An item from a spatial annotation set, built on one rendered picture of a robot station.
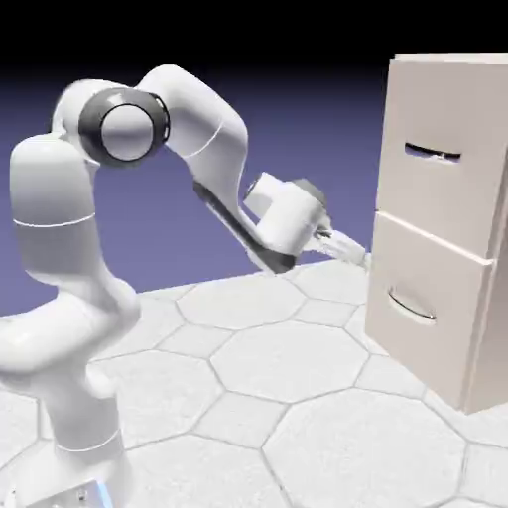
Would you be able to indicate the cream drawer front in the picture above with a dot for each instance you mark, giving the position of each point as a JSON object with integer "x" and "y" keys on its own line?
{"x": 420, "y": 278}
{"x": 436, "y": 186}

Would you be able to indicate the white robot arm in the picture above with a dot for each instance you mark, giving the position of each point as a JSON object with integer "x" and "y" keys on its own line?
{"x": 51, "y": 206}

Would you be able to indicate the cream painted cabinet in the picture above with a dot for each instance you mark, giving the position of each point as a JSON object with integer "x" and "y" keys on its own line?
{"x": 486, "y": 166}

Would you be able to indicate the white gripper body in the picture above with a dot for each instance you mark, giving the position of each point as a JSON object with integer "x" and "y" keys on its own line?
{"x": 340, "y": 245}

